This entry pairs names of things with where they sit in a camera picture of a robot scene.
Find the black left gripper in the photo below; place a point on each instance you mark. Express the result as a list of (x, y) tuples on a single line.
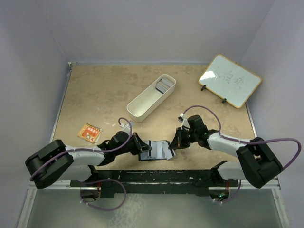
[(141, 145)]

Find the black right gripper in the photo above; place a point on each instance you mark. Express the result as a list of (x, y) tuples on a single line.
[(178, 142)]

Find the white magnetic stripe card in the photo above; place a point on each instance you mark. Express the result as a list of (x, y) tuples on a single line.
[(168, 152)]

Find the black leather card holder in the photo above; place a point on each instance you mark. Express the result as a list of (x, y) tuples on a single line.
[(159, 151)]

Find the white plastic card tray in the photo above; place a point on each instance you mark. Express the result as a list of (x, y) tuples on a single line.
[(148, 100)]

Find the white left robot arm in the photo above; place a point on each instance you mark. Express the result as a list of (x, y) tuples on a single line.
[(57, 161)]

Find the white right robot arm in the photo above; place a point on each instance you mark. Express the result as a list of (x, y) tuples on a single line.
[(256, 162)]

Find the stack of cards in tray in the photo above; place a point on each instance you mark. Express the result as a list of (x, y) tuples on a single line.
[(163, 85)]

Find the orange spiral notepad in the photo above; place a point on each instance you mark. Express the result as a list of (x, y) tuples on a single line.
[(90, 133)]

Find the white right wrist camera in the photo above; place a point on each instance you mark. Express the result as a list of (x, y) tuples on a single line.
[(183, 120)]

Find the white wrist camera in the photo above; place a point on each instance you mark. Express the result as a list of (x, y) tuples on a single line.
[(183, 120), (126, 127)]

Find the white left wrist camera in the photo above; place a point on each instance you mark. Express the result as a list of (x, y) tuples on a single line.
[(126, 127)]

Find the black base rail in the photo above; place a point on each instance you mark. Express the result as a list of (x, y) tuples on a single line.
[(196, 182)]

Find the small whiteboard yellow frame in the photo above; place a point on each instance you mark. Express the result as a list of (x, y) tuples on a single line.
[(229, 81)]

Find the aluminium frame rail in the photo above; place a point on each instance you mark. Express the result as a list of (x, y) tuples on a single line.
[(30, 198)]

